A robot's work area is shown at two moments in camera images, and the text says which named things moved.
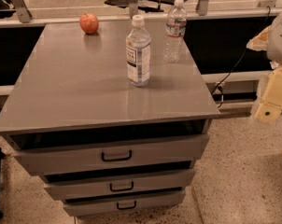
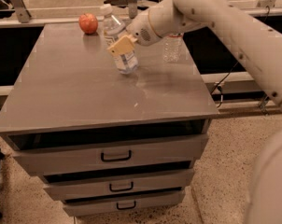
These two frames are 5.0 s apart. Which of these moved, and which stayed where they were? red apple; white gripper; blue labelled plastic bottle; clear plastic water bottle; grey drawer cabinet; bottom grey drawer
Moved: blue labelled plastic bottle; white gripper
Stayed: grey drawer cabinet; bottom grey drawer; clear plastic water bottle; red apple
